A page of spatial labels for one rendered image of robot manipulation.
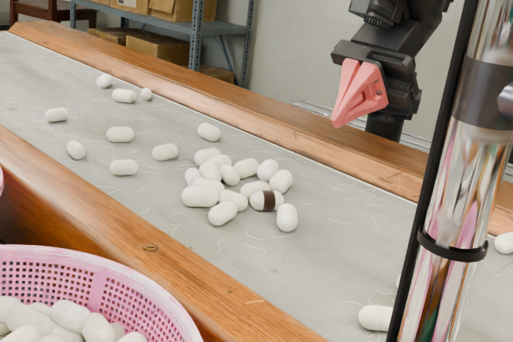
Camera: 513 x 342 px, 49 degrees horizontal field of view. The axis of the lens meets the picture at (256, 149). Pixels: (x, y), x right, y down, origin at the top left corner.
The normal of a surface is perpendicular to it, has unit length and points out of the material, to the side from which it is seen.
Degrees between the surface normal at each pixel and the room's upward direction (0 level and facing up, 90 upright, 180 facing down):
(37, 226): 90
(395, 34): 40
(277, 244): 0
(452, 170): 90
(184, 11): 90
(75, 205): 0
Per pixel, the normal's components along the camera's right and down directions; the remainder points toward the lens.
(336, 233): 0.11, -0.93
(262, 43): -0.65, 0.19
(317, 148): -0.41, -0.54
